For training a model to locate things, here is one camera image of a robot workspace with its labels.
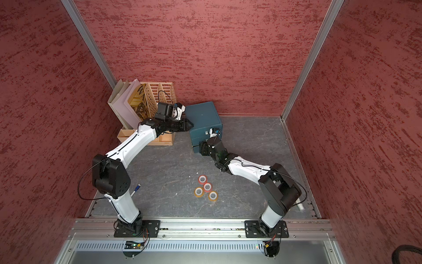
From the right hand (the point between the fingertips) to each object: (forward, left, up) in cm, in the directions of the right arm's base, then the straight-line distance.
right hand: (203, 145), depth 89 cm
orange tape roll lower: (-23, -4, -13) cm, 27 cm away
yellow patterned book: (+28, +41, +9) cm, 50 cm away
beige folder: (+29, +50, +18) cm, 60 cm away
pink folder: (+19, +46, +12) cm, 52 cm away
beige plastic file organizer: (+41, +34, +6) cm, 54 cm away
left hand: (+7, +7, +8) cm, 12 cm away
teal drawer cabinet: (+14, 0, +8) cm, 16 cm away
